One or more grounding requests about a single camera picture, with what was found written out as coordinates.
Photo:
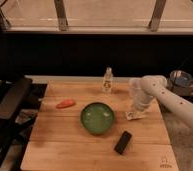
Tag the clear plastic cup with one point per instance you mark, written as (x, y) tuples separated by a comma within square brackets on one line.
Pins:
[(134, 87)]

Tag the orange carrot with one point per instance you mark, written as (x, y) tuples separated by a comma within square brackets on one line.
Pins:
[(65, 103)]

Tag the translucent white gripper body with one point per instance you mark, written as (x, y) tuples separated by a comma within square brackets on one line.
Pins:
[(139, 108)]

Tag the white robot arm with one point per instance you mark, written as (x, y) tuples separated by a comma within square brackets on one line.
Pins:
[(149, 87)]

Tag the blue round dish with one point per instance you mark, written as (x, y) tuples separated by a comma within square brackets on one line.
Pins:
[(181, 78)]

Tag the green bowl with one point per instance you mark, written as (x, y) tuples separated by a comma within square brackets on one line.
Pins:
[(97, 118)]

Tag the black phone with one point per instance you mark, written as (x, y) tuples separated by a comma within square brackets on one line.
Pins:
[(123, 142)]

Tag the black office chair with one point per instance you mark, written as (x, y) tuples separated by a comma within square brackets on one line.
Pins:
[(10, 107)]

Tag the white sponge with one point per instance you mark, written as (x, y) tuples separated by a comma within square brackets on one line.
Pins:
[(134, 115)]

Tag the clear spray bottle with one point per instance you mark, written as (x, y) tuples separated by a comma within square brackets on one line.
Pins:
[(107, 80)]

